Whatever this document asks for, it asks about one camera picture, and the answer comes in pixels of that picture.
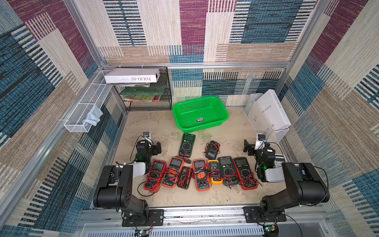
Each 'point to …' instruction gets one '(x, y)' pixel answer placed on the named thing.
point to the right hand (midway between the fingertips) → (254, 138)
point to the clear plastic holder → (258, 123)
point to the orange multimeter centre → (201, 173)
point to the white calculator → (279, 159)
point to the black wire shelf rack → (165, 103)
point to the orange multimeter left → (171, 174)
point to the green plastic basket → (201, 114)
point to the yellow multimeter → (214, 165)
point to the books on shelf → (143, 94)
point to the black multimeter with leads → (185, 177)
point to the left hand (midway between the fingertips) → (150, 142)
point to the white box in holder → (274, 110)
